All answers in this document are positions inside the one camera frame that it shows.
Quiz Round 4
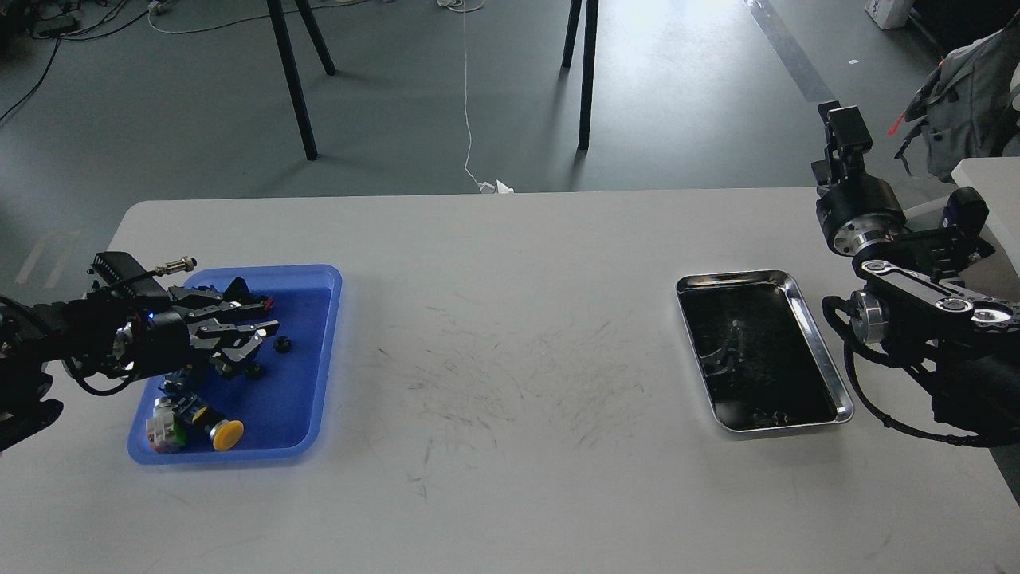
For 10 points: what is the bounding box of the black table leg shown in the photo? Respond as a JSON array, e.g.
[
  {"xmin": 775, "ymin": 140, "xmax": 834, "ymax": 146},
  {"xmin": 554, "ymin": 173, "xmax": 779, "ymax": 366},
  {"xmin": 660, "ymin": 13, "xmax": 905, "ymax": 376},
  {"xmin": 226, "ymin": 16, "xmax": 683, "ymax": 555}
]
[
  {"xmin": 561, "ymin": 1, "xmax": 600, "ymax": 151},
  {"xmin": 266, "ymin": 1, "xmax": 336, "ymax": 161}
]

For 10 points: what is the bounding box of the small black gear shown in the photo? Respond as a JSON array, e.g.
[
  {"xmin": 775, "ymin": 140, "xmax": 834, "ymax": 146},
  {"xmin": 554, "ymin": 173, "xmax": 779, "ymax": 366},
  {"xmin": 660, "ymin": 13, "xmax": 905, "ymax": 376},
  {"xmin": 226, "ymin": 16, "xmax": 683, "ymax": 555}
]
[
  {"xmin": 273, "ymin": 336, "xmax": 292, "ymax": 355},
  {"xmin": 242, "ymin": 363, "xmax": 265, "ymax": 380}
]

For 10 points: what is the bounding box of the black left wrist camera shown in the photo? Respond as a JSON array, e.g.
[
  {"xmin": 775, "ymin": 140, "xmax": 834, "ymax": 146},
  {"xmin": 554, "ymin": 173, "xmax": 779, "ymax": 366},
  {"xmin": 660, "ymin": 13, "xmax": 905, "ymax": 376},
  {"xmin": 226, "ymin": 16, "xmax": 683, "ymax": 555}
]
[{"xmin": 86, "ymin": 251, "xmax": 197, "ymax": 313}]

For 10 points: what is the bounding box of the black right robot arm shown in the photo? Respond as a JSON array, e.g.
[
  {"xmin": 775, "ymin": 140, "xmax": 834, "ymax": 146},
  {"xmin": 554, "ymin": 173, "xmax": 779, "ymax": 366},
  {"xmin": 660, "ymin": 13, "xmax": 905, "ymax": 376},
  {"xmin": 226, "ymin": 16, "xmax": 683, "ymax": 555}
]
[{"xmin": 811, "ymin": 100, "xmax": 1019, "ymax": 448}]

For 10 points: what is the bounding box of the blue plastic tray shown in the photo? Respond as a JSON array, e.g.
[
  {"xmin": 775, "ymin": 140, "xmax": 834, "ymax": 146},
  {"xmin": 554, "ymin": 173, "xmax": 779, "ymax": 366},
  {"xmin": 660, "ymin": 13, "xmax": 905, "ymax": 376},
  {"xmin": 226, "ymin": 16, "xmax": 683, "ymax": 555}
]
[{"xmin": 125, "ymin": 264, "xmax": 343, "ymax": 465}]

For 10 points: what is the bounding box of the green white switch block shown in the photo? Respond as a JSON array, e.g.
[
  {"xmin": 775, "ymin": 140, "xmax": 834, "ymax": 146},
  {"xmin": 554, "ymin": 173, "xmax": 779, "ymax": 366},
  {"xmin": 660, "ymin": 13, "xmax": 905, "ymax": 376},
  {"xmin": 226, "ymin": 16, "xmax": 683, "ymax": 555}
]
[{"xmin": 145, "ymin": 396, "xmax": 186, "ymax": 454}]

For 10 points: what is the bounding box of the black right table leg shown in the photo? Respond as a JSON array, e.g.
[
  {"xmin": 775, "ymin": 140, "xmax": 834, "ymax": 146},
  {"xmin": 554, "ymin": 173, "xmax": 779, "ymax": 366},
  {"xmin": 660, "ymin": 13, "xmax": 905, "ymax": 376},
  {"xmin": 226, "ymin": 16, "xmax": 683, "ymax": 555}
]
[{"xmin": 561, "ymin": 1, "xmax": 600, "ymax": 151}]

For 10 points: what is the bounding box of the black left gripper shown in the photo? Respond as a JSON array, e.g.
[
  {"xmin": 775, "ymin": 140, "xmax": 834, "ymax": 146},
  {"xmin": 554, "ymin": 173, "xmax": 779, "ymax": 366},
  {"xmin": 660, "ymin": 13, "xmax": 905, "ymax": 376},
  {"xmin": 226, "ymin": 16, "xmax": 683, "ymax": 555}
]
[{"xmin": 116, "ymin": 286, "xmax": 281, "ymax": 380}]

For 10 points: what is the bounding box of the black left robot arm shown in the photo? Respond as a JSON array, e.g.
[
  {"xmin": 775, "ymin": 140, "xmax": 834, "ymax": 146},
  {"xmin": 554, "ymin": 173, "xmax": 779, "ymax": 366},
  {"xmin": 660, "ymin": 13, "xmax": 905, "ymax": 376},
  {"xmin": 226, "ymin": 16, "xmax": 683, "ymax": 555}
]
[{"xmin": 1, "ymin": 277, "xmax": 281, "ymax": 450}]

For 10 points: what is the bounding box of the white floor cable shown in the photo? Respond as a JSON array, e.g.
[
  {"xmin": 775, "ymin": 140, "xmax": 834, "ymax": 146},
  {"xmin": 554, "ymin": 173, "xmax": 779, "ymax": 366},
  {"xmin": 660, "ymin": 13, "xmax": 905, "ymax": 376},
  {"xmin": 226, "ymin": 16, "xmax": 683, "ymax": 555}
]
[{"xmin": 435, "ymin": 0, "xmax": 516, "ymax": 195}]

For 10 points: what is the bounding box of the grey backpack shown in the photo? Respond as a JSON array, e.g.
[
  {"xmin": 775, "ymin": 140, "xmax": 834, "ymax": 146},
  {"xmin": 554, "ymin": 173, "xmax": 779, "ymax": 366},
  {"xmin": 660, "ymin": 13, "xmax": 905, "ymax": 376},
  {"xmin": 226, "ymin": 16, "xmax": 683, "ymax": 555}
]
[{"xmin": 895, "ymin": 14, "xmax": 1019, "ymax": 184}]

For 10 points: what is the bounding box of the black left table leg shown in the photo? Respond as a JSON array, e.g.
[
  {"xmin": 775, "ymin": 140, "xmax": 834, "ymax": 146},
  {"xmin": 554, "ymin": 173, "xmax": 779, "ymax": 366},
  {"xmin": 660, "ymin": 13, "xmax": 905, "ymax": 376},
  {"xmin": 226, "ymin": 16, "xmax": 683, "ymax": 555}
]
[{"xmin": 266, "ymin": 1, "xmax": 336, "ymax": 161}]

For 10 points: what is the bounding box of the black red industrial part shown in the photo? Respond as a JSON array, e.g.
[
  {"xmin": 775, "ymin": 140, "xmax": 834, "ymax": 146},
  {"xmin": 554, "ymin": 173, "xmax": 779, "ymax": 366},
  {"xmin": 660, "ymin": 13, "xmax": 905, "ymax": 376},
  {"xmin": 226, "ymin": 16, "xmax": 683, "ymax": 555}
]
[{"xmin": 222, "ymin": 277, "xmax": 273, "ymax": 315}]

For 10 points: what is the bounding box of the white side table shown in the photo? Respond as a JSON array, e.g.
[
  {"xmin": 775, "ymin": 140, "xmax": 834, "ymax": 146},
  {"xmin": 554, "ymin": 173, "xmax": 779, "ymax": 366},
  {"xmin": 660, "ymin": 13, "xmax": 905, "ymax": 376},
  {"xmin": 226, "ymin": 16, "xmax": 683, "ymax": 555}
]
[{"xmin": 953, "ymin": 157, "xmax": 1019, "ymax": 269}]

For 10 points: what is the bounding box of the white cardboard box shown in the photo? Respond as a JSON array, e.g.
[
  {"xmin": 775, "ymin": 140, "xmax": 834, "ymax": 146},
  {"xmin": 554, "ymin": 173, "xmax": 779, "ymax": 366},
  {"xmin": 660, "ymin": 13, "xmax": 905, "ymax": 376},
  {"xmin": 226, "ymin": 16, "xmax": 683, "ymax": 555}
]
[{"xmin": 863, "ymin": 0, "xmax": 915, "ymax": 30}]

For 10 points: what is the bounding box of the yellow push button switch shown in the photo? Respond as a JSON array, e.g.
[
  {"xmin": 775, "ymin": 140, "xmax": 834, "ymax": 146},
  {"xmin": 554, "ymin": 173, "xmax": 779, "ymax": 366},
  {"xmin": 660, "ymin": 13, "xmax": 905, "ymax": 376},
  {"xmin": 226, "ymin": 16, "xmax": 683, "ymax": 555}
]
[{"xmin": 190, "ymin": 406, "xmax": 245, "ymax": 453}]

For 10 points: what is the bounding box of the silver metal tray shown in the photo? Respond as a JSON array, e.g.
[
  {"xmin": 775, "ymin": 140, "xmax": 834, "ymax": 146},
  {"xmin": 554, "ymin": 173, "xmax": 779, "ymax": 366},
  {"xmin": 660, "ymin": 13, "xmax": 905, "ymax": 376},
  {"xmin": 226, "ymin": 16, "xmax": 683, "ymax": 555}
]
[{"xmin": 675, "ymin": 269, "xmax": 855, "ymax": 438}]

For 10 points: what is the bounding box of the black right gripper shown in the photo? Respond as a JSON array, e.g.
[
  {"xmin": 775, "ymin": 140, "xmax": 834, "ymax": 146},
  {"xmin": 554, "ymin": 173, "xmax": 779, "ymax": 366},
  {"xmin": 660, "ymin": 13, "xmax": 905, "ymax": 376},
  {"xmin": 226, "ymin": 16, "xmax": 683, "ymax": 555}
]
[{"xmin": 811, "ymin": 101, "xmax": 906, "ymax": 257}]

